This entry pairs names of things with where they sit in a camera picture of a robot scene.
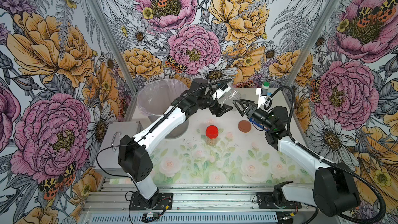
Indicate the left aluminium corner post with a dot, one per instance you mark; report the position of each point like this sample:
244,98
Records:
100,17

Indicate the white bottle green cap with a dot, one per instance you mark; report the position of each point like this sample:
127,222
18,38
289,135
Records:
265,85

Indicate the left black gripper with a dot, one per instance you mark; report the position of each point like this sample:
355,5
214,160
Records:
221,110

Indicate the aluminium rail frame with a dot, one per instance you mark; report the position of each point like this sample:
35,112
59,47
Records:
197,204

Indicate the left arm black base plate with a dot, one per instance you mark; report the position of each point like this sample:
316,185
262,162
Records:
159,201

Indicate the blue gauze bandage packet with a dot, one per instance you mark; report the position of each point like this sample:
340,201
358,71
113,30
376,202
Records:
257,126

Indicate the aluminium corner post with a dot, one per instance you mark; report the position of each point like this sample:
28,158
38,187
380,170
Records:
314,34
100,17

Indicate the right aluminium corner post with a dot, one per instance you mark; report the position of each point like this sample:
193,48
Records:
314,34

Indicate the red lid peanut jar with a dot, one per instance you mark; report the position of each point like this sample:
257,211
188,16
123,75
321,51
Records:
212,133

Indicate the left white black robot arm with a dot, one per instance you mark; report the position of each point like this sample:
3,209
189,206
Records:
134,153

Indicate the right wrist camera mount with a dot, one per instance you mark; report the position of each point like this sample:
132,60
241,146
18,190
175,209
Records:
264,97

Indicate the mesh bin with pink bag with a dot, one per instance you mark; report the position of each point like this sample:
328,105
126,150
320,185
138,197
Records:
156,97

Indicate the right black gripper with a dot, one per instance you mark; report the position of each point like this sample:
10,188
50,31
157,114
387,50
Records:
250,109

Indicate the brown lid peanut jar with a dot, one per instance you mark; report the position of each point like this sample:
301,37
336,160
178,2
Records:
228,97

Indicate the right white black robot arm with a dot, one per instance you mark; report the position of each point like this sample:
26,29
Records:
333,190

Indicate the silver aluminium case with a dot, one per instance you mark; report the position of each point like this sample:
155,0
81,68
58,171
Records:
108,159

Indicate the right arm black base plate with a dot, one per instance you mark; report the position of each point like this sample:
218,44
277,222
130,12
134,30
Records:
267,200

